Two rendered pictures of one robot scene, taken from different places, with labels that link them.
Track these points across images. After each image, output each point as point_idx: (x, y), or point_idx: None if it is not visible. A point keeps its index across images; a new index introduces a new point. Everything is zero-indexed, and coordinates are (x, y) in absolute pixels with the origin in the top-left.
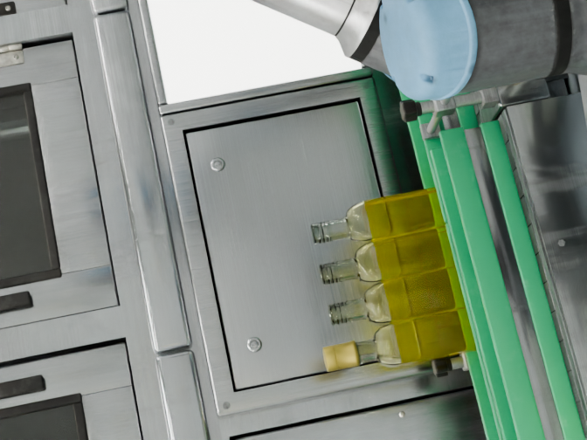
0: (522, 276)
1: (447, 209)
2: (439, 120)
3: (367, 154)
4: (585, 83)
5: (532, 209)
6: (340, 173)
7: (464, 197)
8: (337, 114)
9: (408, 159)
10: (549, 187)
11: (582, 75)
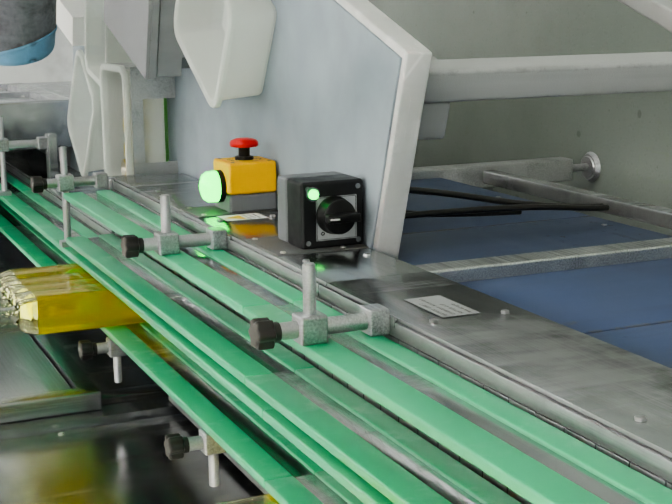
0: (129, 208)
1: (78, 246)
2: (68, 209)
3: (32, 342)
4: (131, 47)
5: (134, 191)
6: (6, 348)
7: (81, 200)
8: (6, 334)
9: (74, 359)
10: (148, 185)
11: (129, 49)
